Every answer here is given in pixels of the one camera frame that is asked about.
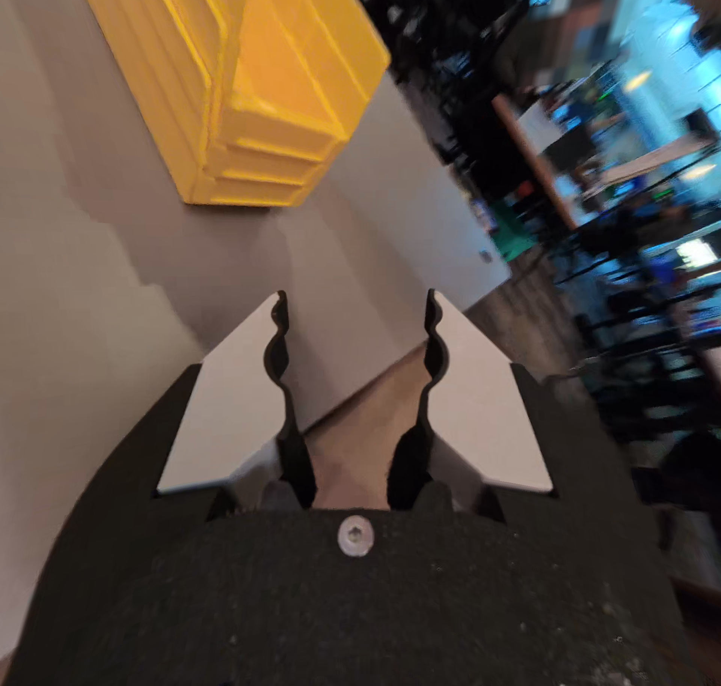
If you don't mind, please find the green plastic crate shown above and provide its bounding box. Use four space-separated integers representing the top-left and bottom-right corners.
489 200 543 263

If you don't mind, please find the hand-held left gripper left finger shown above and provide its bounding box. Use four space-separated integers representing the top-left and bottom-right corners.
157 290 317 509

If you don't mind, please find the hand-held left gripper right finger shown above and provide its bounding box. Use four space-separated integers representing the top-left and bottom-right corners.
388 289 554 511

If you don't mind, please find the person's beige trouser leg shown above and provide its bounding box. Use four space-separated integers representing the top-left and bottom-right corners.
304 342 431 511

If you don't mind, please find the grey desk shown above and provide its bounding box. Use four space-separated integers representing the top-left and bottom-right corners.
0 0 512 659

